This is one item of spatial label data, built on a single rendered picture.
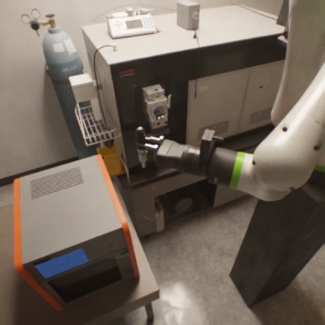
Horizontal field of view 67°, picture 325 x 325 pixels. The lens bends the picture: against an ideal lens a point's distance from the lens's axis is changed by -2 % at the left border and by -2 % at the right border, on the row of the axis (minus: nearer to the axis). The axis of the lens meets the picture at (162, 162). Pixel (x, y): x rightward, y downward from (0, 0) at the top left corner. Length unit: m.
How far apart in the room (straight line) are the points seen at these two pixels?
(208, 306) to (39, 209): 1.34
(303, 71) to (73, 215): 0.87
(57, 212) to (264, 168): 0.73
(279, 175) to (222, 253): 1.67
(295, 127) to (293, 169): 0.08
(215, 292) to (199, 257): 0.28
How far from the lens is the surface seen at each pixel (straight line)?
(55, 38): 1.94
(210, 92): 1.46
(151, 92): 1.21
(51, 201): 1.02
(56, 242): 0.90
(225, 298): 1.98
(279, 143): 0.48
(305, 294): 2.16
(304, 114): 0.52
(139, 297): 1.21
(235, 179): 0.60
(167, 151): 0.64
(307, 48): 0.83
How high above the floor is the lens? 1.85
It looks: 43 degrees down
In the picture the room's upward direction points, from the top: 2 degrees counter-clockwise
